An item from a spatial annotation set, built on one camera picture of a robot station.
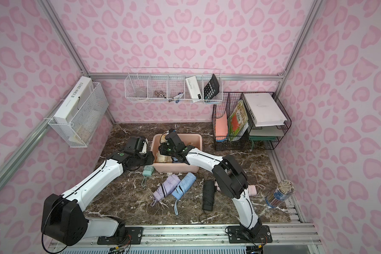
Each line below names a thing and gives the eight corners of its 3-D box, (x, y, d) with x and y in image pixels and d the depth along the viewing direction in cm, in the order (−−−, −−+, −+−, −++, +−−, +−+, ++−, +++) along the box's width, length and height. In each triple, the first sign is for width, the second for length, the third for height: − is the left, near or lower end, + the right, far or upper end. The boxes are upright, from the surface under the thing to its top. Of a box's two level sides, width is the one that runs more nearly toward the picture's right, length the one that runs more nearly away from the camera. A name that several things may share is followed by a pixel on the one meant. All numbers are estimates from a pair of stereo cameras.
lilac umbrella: (146, 199, 86) (144, 196, 83) (174, 175, 95) (173, 172, 92) (153, 208, 83) (151, 205, 80) (181, 182, 92) (180, 179, 89)
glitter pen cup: (267, 207, 83) (282, 194, 68) (263, 194, 87) (277, 179, 72) (280, 207, 83) (298, 194, 68) (275, 194, 87) (292, 179, 72)
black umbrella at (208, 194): (202, 210, 82) (202, 209, 80) (203, 181, 92) (203, 179, 90) (214, 211, 82) (214, 210, 80) (214, 182, 92) (214, 179, 90)
